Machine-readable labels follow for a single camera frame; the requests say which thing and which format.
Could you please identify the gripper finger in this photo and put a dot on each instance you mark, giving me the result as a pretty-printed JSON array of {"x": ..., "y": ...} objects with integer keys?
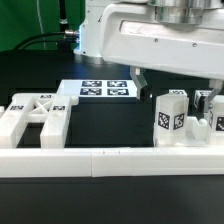
[{"x": 216, "y": 86}]

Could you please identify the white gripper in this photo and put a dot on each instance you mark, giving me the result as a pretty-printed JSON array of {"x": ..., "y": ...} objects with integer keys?
[{"x": 179, "y": 36}]

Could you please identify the white chair seat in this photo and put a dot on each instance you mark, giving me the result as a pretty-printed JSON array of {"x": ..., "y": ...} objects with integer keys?
[{"x": 194, "y": 133}]

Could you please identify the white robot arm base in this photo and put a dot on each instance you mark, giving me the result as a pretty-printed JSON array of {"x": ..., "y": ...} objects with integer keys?
[{"x": 89, "y": 33}]

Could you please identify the white tagged cube right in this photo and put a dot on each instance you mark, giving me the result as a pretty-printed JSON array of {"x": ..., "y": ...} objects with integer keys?
[{"x": 200, "y": 95}]

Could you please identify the white tagged cube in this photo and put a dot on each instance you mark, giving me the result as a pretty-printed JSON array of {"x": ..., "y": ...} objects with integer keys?
[
  {"x": 178, "y": 92},
  {"x": 200, "y": 95}
]

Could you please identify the white tagged cube left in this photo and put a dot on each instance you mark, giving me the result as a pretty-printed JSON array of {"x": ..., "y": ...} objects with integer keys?
[{"x": 178, "y": 92}]

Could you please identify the white U-shaped obstacle fence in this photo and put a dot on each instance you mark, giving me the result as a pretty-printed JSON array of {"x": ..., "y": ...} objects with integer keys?
[{"x": 105, "y": 162}]

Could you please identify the white marker base plate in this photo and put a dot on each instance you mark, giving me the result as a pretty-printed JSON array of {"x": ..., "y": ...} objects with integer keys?
[{"x": 98, "y": 88}]

